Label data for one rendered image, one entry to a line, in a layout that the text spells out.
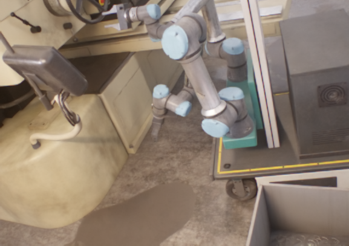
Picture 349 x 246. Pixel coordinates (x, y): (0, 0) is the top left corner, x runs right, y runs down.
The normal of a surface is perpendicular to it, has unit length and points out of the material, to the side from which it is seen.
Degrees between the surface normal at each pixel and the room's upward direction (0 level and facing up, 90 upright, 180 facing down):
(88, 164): 90
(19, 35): 90
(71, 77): 90
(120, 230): 0
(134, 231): 0
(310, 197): 90
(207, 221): 0
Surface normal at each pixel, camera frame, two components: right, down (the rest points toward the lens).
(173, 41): -0.58, 0.51
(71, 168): 0.72, 0.20
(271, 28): -0.35, 0.63
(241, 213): -0.29, -0.77
